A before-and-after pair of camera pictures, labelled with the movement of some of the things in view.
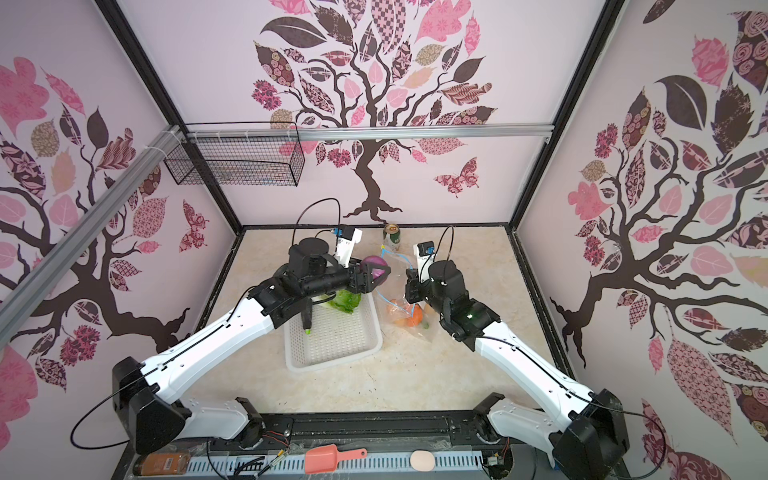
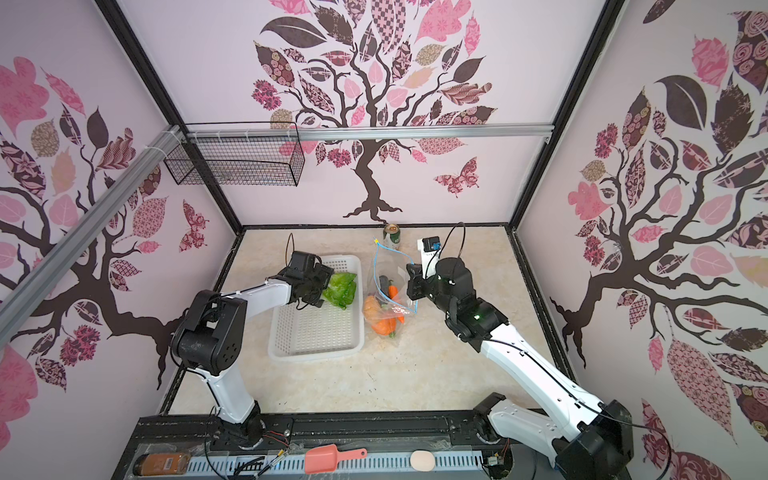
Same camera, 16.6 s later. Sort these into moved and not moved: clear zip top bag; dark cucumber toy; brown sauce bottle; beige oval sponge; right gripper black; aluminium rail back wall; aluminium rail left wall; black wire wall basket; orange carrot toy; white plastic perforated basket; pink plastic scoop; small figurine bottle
Moved: dark cucumber toy; clear zip top bag; white plastic perforated basket; orange carrot toy
Not moved: aluminium rail left wall; beige oval sponge; pink plastic scoop; aluminium rail back wall; brown sauce bottle; right gripper black; small figurine bottle; black wire wall basket
